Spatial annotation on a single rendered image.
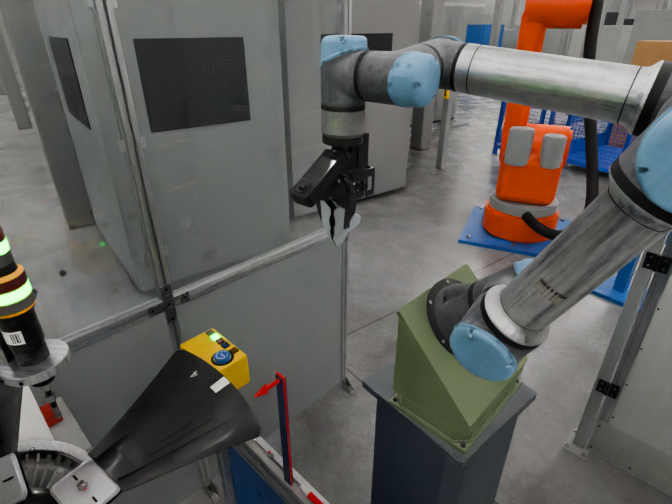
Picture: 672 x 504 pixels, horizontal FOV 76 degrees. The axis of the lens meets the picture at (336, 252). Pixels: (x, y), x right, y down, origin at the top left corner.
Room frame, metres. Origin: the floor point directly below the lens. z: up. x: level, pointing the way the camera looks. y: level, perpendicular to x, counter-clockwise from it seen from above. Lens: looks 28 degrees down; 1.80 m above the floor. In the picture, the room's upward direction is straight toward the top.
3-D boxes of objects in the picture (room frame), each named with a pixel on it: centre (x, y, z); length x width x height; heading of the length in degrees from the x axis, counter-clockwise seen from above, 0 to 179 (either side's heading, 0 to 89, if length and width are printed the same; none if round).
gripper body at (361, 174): (0.77, -0.02, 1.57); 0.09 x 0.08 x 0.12; 136
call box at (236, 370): (0.85, 0.31, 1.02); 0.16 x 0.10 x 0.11; 46
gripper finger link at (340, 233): (0.75, -0.02, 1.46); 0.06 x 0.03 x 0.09; 136
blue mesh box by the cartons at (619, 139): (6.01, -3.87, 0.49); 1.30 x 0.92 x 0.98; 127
